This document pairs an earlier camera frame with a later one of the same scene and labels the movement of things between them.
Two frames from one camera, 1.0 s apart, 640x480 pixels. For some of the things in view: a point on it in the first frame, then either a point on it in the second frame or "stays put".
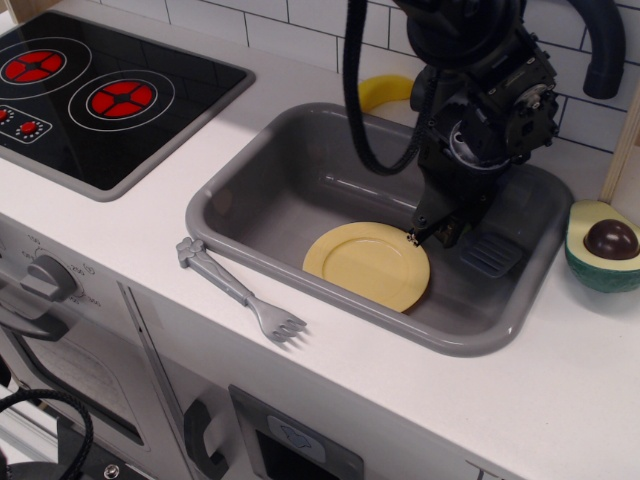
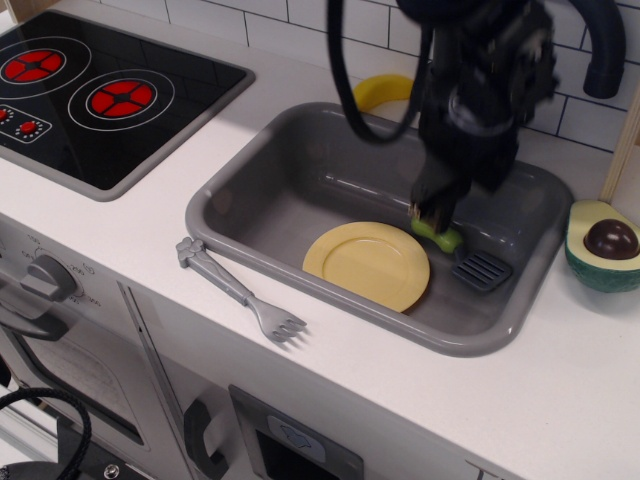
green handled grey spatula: (492, 255) → (486, 272)
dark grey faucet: (603, 77) stays put
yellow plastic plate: (375, 261) stays put
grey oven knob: (50, 277) stays put
